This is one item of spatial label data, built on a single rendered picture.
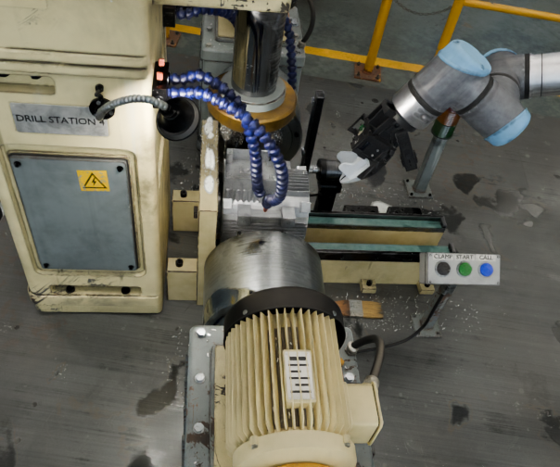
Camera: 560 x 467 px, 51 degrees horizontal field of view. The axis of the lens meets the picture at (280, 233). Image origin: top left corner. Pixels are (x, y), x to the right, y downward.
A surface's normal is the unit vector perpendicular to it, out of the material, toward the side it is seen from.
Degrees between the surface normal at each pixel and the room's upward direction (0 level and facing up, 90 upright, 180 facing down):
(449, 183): 0
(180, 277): 90
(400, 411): 0
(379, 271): 90
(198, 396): 0
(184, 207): 90
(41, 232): 90
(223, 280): 43
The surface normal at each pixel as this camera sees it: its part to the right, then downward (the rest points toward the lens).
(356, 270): 0.07, 0.75
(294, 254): 0.52, -0.58
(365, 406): 0.12, -0.66
